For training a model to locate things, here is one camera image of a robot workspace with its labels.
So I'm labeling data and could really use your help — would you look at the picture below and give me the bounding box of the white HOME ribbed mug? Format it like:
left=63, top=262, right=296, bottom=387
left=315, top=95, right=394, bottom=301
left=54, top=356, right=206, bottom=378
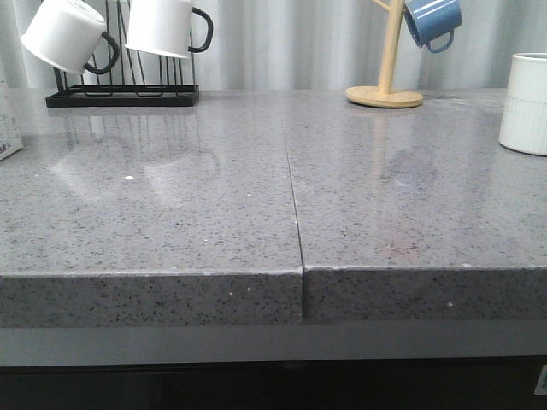
left=498, top=52, right=546, bottom=156

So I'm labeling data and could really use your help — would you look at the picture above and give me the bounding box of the whole milk carton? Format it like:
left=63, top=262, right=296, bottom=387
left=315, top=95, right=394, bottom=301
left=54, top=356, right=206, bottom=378
left=0, top=62, right=23, bottom=161

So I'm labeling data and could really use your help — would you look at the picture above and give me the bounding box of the wooden mug tree stand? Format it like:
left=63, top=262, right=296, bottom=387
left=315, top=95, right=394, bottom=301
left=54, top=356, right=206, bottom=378
left=345, top=1, right=423, bottom=108

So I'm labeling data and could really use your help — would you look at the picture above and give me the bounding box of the blue enamel mug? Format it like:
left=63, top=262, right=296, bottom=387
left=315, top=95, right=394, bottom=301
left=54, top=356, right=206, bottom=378
left=403, top=0, right=462, bottom=54

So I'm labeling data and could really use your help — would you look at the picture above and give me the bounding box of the black wire mug rack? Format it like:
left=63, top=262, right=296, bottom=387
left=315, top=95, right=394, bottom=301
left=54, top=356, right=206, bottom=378
left=45, top=1, right=199, bottom=108

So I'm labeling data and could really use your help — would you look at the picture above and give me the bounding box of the white mug black handle right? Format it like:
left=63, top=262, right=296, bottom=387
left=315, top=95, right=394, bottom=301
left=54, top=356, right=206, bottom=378
left=125, top=0, right=214, bottom=59

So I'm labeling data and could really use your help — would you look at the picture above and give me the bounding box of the white mug black handle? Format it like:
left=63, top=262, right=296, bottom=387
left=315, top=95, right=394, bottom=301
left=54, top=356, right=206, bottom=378
left=125, top=0, right=214, bottom=59
left=21, top=0, right=120, bottom=75

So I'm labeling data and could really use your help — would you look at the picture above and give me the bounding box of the white mug black handle left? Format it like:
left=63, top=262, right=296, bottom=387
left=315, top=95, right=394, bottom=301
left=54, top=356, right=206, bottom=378
left=21, top=0, right=120, bottom=75

